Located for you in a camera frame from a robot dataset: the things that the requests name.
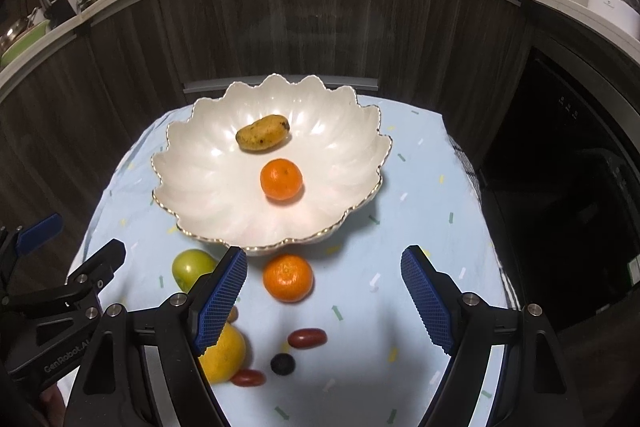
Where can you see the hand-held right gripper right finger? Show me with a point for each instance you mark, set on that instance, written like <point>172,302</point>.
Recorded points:
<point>427,307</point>

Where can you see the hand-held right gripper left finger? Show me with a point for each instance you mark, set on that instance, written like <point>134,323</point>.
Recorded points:
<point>220,307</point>

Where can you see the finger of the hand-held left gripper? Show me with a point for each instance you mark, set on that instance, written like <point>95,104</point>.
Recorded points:
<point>40,232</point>
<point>100,264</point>

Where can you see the yellow lemon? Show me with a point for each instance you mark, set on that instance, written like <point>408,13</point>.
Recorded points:
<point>226,357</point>

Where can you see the green apple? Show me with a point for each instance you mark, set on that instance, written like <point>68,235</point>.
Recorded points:
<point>187,267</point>

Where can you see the orange tangerine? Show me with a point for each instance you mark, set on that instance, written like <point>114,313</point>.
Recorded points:
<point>288,278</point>
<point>281,179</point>

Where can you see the dark purple grape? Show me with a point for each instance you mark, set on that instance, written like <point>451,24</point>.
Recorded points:
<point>282,364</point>

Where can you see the red date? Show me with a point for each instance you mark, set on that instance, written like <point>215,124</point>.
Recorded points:
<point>247,377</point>
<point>307,338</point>

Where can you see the white scalloped bowl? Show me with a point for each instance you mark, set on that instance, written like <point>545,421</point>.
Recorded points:
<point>215,187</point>

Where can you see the small brown longan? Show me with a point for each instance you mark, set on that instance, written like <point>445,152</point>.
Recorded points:
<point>234,314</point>

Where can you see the light blue patterned tablecloth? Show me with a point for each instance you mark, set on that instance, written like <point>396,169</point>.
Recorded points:
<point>400,207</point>

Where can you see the brown potato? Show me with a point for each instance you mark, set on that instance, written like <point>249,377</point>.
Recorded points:
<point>262,133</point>

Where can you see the black built-in oven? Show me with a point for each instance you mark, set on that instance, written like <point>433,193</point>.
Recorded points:
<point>560,182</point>

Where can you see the green bowl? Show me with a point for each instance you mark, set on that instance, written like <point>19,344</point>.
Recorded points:
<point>22,44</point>

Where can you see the black knife block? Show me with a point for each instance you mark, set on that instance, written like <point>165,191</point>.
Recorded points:
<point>62,8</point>

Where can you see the dark wood kitchen cabinet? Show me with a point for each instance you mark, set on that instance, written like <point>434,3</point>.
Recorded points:
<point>250,22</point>

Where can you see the white box appliance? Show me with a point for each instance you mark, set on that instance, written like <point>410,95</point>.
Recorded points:
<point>612,7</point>

